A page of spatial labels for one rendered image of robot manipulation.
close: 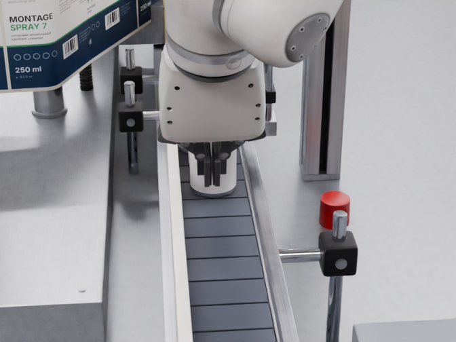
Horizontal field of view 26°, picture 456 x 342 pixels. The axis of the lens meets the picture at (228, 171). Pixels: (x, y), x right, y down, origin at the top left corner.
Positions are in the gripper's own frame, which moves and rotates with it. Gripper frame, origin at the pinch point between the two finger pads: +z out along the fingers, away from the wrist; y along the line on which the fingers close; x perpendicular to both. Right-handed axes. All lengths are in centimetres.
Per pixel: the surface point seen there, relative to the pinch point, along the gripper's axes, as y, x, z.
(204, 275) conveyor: 1.4, 12.2, 2.2
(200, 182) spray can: 1.0, -2.3, 5.7
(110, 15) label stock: 11.2, -37.2, 11.0
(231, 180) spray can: -2.3, -2.6, 5.8
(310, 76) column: -12.4, -15.5, 3.0
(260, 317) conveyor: -3.2, 18.9, -0.2
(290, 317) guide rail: -4.2, 26.2, -11.6
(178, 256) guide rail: 3.8, 12.7, -1.7
